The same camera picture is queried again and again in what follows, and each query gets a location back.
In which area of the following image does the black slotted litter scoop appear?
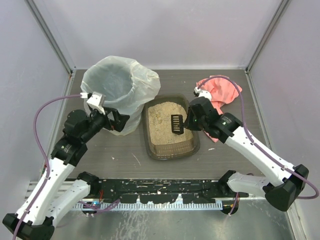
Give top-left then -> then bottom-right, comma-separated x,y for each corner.
171,114 -> 187,135

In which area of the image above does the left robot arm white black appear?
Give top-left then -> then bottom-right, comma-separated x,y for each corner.
2,108 -> 130,240

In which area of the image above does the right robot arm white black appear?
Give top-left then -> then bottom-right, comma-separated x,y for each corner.
184,96 -> 309,212

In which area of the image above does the dark translucent litter box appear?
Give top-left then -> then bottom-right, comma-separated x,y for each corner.
142,93 -> 201,160

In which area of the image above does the beige cat litter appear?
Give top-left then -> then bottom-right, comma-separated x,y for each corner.
147,101 -> 193,145

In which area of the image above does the pink cloth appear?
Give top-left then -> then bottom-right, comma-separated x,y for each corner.
195,74 -> 243,144

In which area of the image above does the translucent plastic trash bag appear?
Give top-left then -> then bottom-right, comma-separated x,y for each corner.
80,56 -> 161,136

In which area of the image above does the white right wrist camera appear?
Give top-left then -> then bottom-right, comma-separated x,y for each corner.
193,86 -> 212,101

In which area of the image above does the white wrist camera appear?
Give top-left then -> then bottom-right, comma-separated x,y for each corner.
193,86 -> 212,101
86,92 -> 106,115

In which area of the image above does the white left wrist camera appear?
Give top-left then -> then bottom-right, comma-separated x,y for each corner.
86,92 -> 106,115

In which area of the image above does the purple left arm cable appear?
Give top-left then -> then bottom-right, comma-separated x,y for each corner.
11,92 -> 121,237

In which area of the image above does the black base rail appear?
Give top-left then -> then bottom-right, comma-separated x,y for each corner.
86,178 -> 236,204

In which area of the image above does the grey slotted cable duct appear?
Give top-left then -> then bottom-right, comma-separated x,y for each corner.
74,201 -> 223,212

